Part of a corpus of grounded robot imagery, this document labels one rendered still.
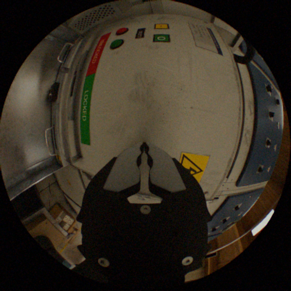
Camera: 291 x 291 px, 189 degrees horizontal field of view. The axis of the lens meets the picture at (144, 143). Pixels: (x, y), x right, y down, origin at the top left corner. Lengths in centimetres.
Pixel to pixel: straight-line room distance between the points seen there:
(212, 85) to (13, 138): 52
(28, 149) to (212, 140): 50
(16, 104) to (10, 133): 9
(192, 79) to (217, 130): 9
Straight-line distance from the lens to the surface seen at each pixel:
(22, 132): 40
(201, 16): 52
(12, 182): 45
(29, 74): 44
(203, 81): 16
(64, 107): 22
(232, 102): 18
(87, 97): 21
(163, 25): 27
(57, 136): 35
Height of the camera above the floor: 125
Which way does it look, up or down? 12 degrees down
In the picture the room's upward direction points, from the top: 99 degrees clockwise
